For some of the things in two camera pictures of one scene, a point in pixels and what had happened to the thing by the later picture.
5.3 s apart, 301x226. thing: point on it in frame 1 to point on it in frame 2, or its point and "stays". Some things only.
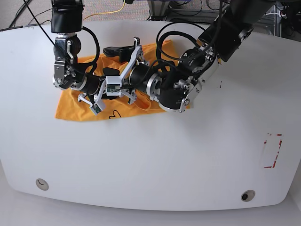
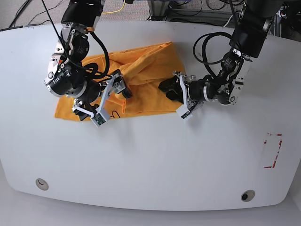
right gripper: [125, 53] to [189, 104]
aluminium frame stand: [158, 9] stays
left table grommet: [42, 184] stays
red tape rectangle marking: [280, 143] stays
